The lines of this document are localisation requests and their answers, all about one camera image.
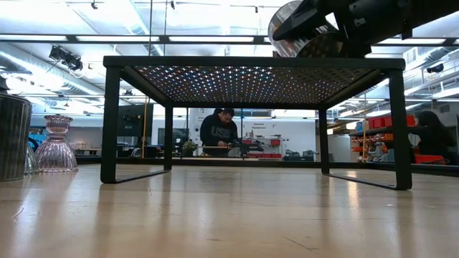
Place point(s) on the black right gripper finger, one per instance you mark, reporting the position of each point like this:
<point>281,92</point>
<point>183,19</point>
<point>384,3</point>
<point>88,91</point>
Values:
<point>315,16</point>

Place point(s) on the silver chrome cylinder candle holder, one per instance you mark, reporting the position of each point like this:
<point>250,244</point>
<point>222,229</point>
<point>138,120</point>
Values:
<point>285,46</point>

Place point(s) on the dark ribbed metal container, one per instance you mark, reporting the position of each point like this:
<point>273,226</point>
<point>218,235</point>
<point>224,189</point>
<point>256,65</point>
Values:
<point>14,139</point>

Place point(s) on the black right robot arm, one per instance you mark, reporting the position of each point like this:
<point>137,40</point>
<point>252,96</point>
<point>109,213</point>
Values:
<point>434,12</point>

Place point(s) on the black perforated metal shelf riser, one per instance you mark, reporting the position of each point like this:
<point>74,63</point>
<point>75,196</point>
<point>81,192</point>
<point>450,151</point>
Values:
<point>251,61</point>

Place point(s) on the storage rack with red bins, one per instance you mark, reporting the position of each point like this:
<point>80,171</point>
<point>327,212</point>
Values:
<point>380,123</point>

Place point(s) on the person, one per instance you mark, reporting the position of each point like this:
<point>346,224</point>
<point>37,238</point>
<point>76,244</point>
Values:
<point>217,132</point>
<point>434,138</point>

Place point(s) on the red storage bin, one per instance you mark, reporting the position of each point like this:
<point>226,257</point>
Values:
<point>428,159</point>

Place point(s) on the small background potted plant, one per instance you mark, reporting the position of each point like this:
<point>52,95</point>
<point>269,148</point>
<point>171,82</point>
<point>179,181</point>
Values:
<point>189,147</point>

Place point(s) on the yellow vertical pole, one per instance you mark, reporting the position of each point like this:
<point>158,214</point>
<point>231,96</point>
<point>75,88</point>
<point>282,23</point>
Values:
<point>145,129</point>

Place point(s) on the black monitor screen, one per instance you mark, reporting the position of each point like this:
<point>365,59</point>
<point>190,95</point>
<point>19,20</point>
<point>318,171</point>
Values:
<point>134,120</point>

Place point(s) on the black ceiling-mounted spotlight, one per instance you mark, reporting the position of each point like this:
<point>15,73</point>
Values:
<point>68,59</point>

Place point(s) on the black ceiling security camera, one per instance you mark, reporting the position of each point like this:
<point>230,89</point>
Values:
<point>435,68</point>

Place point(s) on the black aluminium table frame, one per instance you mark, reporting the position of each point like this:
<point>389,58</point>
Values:
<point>251,162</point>

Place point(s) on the black overhead frame beam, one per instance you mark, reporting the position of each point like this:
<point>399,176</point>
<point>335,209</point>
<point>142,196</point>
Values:
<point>125,38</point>

